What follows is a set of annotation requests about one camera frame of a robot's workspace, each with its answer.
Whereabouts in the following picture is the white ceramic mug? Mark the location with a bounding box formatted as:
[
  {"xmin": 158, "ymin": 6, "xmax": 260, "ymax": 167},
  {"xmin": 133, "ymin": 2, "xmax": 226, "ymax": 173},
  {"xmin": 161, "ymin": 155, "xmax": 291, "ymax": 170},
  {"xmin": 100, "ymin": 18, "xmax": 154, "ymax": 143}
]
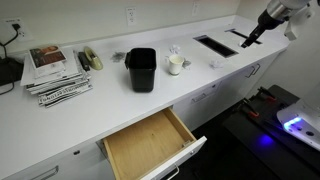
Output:
[{"xmin": 164, "ymin": 54, "xmax": 186, "ymax": 77}]

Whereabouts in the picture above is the stack of magazines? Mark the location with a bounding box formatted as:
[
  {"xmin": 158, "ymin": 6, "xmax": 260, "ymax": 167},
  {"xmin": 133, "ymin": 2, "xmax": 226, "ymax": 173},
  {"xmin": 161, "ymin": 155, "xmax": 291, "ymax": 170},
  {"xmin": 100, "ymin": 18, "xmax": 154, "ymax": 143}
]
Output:
[{"xmin": 19, "ymin": 44, "xmax": 94, "ymax": 109}]

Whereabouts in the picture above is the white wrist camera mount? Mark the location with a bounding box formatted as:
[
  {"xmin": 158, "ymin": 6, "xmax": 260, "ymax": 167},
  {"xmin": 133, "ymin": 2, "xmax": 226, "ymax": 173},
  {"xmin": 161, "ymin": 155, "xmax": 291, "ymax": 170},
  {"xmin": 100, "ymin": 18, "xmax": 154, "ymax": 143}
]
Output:
[{"xmin": 284, "ymin": 4, "xmax": 314, "ymax": 42}]

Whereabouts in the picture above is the magazine with brown cover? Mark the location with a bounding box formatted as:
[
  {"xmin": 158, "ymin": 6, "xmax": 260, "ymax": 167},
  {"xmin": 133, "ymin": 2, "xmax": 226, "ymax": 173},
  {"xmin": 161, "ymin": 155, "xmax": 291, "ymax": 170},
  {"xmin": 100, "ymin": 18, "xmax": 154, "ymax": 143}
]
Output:
[{"xmin": 28, "ymin": 45, "xmax": 67, "ymax": 79}]

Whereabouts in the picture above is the white drawer with wooden inside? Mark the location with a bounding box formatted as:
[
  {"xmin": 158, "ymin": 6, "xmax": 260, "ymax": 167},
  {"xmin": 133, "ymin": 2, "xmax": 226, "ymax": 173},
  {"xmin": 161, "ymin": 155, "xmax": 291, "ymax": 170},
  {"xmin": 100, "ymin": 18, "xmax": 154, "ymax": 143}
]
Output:
[{"xmin": 96, "ymin": 106, "xmax": 208, "ymax": 180}]

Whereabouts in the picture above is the black plug and cable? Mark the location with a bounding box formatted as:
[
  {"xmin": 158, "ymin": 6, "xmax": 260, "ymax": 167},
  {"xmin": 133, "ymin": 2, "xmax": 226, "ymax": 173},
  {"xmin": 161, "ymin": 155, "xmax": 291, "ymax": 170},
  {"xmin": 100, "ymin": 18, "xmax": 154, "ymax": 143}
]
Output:
[{"xmin": 0, "ymin": 23, "xmax": 21, "ymax": 60}]

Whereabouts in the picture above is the black stapler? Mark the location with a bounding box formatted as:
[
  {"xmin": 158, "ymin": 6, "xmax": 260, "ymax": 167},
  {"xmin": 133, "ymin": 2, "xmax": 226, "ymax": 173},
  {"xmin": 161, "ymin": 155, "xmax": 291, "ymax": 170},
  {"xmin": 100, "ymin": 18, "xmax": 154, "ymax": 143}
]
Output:
[{"xmin": 77, "ymin": 50, "xmax": 91, "ymax": 72}]

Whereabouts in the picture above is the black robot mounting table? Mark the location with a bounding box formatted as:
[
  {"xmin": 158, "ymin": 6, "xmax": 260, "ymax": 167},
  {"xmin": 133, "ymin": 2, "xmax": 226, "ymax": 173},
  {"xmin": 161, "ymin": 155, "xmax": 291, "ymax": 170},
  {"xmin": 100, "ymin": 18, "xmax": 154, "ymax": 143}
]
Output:
[{"xmin": 222, "ymin": 83, "xmax": 320, "ymax": 180}]

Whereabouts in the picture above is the black plastic bin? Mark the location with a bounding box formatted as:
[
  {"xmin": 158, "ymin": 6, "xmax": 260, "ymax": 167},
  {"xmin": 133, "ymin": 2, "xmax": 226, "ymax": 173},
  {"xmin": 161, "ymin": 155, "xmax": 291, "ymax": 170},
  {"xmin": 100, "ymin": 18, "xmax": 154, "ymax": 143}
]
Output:
[{"xmin": 124, "ymin": 47, "xmax": 158, "ymax": 93}]

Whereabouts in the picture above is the white cabinet door with handle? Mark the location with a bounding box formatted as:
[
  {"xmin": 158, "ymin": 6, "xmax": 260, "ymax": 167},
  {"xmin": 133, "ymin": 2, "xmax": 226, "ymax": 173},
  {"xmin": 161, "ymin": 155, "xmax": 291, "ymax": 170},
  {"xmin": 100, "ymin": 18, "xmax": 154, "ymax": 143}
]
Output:
[
  {"xmin": 253, "ymin": 51, "xmax": 284, "ymax": 98},
  {"xmin": 218, "ymin": 64, "xmax": 257, "ymax": 108}
]

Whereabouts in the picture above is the black device at left edge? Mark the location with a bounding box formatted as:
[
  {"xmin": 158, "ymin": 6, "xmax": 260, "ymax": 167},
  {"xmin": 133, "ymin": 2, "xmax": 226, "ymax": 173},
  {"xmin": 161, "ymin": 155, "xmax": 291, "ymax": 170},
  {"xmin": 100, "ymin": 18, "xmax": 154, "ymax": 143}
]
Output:
[{"xmin": 0, "ymin": 57, "xmax": 25, "ymax": 88}]

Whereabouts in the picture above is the white drawer with handle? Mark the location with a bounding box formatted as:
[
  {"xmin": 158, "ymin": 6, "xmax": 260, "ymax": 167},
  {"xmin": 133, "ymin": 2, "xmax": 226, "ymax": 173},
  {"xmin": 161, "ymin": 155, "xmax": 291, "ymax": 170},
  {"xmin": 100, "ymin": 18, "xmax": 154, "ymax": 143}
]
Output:
[
  {"xmin": 181, "ymin": 82, "xmax": 222, "ymax": 110},
  {"xmin": 6, "ymin": 143, "xmax": 101, "ymax": 180}
]

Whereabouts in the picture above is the white wall outlet with plug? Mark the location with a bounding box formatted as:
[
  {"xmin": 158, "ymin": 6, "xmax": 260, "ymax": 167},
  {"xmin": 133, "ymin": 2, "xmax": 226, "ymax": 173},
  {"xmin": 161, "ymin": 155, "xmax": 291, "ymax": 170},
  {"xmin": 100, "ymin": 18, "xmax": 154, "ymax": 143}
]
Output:
[{"xmin": 3, "ymin": 17, "xmax": 33, "ymax": 43}]

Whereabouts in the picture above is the rectangular black countertop opening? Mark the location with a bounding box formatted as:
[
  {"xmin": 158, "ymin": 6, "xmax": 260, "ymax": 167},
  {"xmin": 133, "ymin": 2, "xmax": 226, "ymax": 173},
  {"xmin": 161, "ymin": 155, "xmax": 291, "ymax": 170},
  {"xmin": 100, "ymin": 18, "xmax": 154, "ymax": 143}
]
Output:
[
  {"xmin": 192, "ymin": 34, "xmax": 239, "ymax": 59},
  {"xmin": 224, "ymin": 27, "xmax": 264, "ymax": 45}
]

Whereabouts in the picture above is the crumpled silver foil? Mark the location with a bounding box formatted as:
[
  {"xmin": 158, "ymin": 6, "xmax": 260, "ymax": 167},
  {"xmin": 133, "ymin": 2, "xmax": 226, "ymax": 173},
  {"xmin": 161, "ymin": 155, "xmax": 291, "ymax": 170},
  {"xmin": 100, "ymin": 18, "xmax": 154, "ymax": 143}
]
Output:
[{"xmin": 181, "ymin": 59, "xmax": 193, "ymax": 70}]

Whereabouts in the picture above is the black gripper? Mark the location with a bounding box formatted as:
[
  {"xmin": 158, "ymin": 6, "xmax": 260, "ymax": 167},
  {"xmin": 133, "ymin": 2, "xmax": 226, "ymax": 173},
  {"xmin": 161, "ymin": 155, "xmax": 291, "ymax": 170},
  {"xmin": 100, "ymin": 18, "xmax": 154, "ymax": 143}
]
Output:
[{"xmin": 240, "ymin": 9, "xmax": 285, "ymax": 48}]

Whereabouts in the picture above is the olive green tape dispenser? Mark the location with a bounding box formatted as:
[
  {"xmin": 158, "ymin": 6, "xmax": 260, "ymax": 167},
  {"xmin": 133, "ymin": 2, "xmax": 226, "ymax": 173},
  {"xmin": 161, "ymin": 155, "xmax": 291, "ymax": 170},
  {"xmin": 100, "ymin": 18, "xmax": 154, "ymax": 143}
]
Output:
[{"xmin": 83, "ymin": 46, "xmax": 104, "ymax": 71}]

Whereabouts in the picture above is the black clamp with orange grip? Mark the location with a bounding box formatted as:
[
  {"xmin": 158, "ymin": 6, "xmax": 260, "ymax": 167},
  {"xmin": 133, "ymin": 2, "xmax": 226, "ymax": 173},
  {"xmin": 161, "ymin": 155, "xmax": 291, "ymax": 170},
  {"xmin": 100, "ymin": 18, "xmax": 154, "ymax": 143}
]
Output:
[
  {"xmin": 258, "ymin": 85, "xmax": 278, "ymax": 103},
  {"xmin": 241, "ymin": 98, "xmax": 261, "ymax": 118}
]

